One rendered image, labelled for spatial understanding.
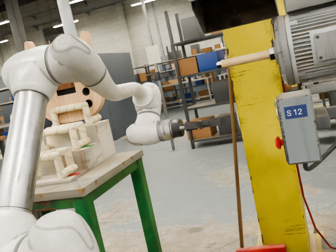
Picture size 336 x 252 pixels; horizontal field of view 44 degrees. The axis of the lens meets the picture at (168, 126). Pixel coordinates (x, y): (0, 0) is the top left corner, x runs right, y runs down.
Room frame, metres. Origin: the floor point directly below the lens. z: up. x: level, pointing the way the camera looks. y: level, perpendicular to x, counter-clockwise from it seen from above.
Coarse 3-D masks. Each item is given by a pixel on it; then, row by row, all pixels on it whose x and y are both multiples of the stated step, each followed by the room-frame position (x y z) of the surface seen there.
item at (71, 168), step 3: (69, 165) 1.63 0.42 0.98; (72, 165) 1.64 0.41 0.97; (75, 165) 1.65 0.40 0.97; (66, 168) 1.60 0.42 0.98; (69, 168) 1.61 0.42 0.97; (72, 168) 1.62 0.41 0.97; (75, 168) 1.64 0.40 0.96; (63, 171) 1.57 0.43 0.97; (66, 171) 1.58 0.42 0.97; (69, 171) 1.60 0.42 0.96; (72, 171) 1.62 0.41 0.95; (60, 174) 1.57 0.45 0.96; (63, 174) 1.57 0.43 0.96; (66, 174) 1.58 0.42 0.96
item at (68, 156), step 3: (69, 150) 1.66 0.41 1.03; (66, 153) 1.65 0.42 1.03; (69, 153) 1.65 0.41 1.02; (66, 156) 1.65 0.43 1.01; (69, 156) 1.65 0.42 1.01; (72, 156) 1.67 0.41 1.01; (66, 159) 1.65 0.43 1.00; (69, 159) 1.65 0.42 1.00; (72, 159) 1.66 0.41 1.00; (66, 162) 1.65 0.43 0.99; (69, 162) 1.65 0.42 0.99; (72, 162) 1.66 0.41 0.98; (75, 171) 1.66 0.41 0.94
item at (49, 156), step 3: (45, 153) 1.59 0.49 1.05; (48, 153) 1.59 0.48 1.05; (51, 153) 1.58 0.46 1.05; (54, 153) 1.58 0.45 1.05; (57, 153) 1.58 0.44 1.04; (42, 156) 1.59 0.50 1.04; (45, 156) 1.58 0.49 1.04; (48, 156) 1.58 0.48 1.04; (51, 156) 1.58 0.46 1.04; (39, 159) 1.59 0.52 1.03; (42, 159) 1.59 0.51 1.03; (45, 159) 1.59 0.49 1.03; (48, 159) 1.58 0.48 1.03; (51, 159) 1.58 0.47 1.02
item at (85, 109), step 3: (84, 105) 1.88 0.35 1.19; (87, 105) 1.89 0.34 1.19; (84, 108) 1.88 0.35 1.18; (87, 108) 1.88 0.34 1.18; (84, 111) 1.88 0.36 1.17; (87, 111) 1.88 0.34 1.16; (84, 114) 1.88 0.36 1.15; (87, 114) 1.88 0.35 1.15; (84, 117) 1.88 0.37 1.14; (87, 117) 1.88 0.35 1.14; (87, 120) 1.88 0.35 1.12; (87, 123) 1.88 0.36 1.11; (90, 123) 1.88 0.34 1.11
